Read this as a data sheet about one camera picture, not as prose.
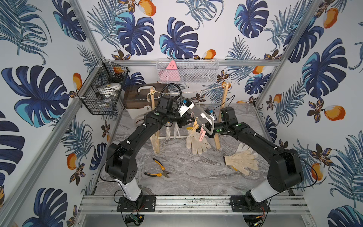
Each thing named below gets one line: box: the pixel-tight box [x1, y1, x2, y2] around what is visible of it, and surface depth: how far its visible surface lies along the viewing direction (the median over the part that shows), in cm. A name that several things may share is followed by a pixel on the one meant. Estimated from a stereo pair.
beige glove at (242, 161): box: [224, 149, 259, 176], surface depth 90 cm
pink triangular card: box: [160, 60, 181, 82], surface depth 92 cm
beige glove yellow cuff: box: [186, 126, 212, 156], surface depth 90 cm
